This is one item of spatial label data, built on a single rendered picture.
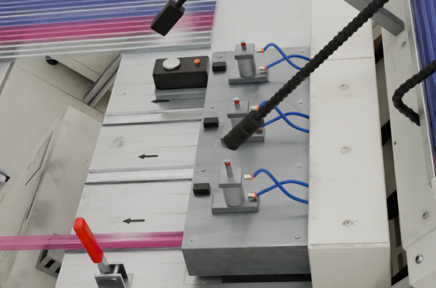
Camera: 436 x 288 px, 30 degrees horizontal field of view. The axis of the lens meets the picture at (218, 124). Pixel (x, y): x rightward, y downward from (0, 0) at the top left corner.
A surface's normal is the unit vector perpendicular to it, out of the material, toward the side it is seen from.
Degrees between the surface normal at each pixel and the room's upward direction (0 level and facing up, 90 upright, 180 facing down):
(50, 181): 0
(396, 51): 90
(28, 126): 0
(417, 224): 90
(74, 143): 0
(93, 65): 90
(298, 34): 44
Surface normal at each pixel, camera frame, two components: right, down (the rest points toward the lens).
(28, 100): 0.57, -0.57
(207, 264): -0.09, 0.67
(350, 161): -0.15, -0.74
